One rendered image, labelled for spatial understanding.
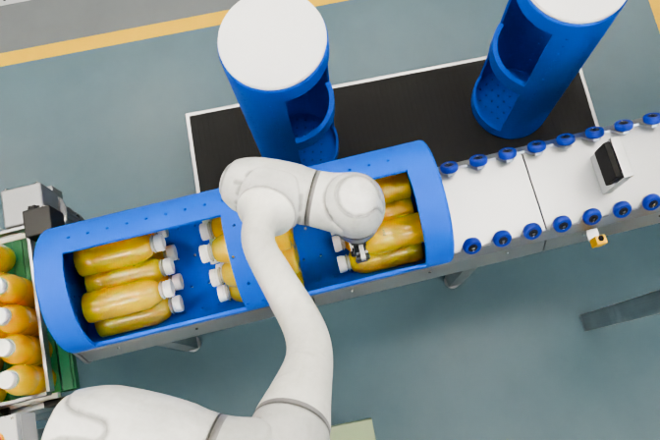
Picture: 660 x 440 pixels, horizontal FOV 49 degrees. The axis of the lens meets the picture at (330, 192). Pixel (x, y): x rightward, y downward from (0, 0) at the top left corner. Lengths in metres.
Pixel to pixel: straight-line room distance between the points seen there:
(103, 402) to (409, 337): 1.92
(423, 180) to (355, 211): 0.37
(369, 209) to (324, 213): 0.09
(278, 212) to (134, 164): 1.79
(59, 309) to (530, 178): 1.15
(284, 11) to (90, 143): 1.36
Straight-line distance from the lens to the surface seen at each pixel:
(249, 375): 2.74
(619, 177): 1.80
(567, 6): 1.98
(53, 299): 1.62
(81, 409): 0.90
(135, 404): 0.89
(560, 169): 1.92
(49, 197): 2.14
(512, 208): 1.87
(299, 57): 1.86
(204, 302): 1.77
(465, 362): 2.73
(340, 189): 1.20
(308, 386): 0.94
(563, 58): 2.14
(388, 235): 1.61
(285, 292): 1.07
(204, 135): 2.77
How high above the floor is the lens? 2.71
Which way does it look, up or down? 75 degrees down
